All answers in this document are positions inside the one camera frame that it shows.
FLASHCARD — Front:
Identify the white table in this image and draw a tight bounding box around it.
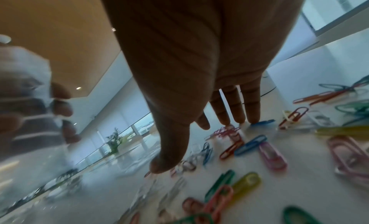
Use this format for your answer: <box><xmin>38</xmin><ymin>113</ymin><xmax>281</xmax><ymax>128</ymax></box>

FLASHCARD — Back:
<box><xmin>0</xmin><ymin>65</ymin><xmax>369</xmax><ymax>224</ymax></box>

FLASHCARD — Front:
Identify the person's left hand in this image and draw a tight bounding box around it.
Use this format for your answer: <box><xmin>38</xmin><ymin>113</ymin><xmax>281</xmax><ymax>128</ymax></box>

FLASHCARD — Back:
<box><xmin>0</xmin><ymin>81</ymin><xmax>82</xmax><ymax>155</ymax></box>

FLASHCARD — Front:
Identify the green potted plant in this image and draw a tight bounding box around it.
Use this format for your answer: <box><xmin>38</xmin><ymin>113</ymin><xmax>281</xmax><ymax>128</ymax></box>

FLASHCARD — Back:
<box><xmin>106</xmin><ymin>127</ymin><xmax>122</xmax><ymax>156</ymax></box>

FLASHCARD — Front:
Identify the pile of colourful paper clips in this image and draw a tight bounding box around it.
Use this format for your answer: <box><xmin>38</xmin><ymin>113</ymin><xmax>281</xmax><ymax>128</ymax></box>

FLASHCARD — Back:
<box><xmin>126</xmin><ymin>74</ymin><xmax>369</xmax><ymax>224</ymax></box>

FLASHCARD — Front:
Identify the person's right hand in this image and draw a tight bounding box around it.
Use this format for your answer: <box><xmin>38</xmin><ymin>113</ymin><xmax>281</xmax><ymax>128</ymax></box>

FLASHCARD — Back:
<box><xmin>96</xmin><ymin>0</ymin><xmax>311</xmax><ymax>175</ymax></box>

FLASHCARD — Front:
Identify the smooth clear plastic bag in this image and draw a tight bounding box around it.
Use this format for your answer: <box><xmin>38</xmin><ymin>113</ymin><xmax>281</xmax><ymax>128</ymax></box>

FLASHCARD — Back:
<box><xmin>0</xmin><ymin>35</ymin><xmax>86</xmax><ymax>196</ymax></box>

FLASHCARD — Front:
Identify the white paper cup black rim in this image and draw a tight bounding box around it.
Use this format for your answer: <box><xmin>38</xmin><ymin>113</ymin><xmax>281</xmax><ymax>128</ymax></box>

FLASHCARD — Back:
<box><xmin>260</xmin><ymin>70</ymin><xmax>278</xmax><ymax>98</ymax></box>

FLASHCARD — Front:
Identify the window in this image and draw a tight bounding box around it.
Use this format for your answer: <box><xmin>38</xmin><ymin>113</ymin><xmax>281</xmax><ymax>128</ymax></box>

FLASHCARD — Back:
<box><xmin>299</xmin><ymin>0</ymin><xmax>369</xmax><ymax>38</ymax></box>

